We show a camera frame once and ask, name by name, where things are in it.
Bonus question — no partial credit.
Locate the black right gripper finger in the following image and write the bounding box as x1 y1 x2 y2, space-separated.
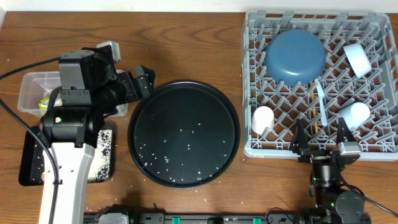
290 119 309 154
336 117 356 144

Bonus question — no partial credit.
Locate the light blue plastic cup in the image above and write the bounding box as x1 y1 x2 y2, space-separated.
338 102 371 131

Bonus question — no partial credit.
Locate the wooden chopstick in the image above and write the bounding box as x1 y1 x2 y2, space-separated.
310 82 318 134

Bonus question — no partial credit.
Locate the light blue plastic knife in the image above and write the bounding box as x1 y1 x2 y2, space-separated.
315 80 328 126

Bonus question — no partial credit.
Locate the pink plastic cup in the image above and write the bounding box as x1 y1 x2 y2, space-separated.
251 106 274 134

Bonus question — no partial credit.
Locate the light blue bowl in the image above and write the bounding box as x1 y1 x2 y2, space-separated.
343 44 371 78

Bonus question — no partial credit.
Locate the dark blue round plate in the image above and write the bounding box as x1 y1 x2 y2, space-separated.
263 29 326 86

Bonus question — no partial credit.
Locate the white rice pile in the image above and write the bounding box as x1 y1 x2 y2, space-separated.
88 129 113 183

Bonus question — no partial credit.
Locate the yellow green wrapper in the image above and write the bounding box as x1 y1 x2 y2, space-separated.
39 97 49 110

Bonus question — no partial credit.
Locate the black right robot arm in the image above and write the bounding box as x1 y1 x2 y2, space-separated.
289 118 371 224

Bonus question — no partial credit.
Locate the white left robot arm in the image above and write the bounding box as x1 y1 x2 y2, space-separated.
39 41 155 223

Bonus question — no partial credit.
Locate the grey dishwasher rack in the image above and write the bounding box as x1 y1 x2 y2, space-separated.
241 11 397 161

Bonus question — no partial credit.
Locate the black round tray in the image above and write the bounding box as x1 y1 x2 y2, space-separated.
127 81 240 189

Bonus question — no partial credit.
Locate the clear plastic bin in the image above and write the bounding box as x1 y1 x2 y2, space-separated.
17 70 130 118

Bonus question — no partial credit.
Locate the black rectangular tray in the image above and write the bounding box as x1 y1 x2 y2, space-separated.
19 124 114 186

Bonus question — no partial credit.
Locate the black rail with green clips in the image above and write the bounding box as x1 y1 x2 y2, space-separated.
83 212 373 224

